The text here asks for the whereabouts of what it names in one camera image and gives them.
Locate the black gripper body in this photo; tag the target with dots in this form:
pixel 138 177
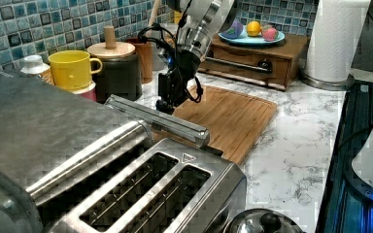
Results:
pixel 172 86

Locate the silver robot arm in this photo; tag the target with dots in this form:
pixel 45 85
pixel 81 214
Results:
pixel 201 21

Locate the brown wooden utensil holder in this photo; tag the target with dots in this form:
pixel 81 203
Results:
pixel 145 54

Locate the black canister with wooden lid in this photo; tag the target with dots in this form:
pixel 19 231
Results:
pixel 120 74

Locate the bamboo cutting board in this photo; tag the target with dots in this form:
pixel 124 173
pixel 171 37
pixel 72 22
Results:
pixel 235 120

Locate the maroon cup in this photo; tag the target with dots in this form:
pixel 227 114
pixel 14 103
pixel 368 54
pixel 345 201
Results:
pixel 88 92

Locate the purple fruit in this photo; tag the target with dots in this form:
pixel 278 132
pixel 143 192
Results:
pixel 234 31

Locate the light blue plate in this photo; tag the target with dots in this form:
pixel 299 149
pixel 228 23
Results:
pixel 246 40

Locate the orange fruit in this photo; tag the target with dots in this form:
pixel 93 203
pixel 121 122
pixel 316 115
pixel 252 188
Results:
pixel 253 28

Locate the silver two-slot toaster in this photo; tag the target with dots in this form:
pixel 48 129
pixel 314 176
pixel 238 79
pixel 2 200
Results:
pixel 171 188

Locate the yellow mug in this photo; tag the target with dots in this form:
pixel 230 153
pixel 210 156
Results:
pixel 73 69

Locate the wooden drawer box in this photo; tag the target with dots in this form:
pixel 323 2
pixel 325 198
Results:
pixel 283 55

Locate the white capped bottle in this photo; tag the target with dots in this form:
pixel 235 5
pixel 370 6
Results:
pixel 34 65

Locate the steel pot lid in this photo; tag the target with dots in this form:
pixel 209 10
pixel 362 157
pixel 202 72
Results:
pixel 260 220

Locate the white paper towel roll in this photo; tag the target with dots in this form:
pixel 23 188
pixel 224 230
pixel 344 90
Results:
pixel 332 47

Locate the silver drawer handle bar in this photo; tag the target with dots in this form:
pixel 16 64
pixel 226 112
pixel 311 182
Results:
pixel 265 66

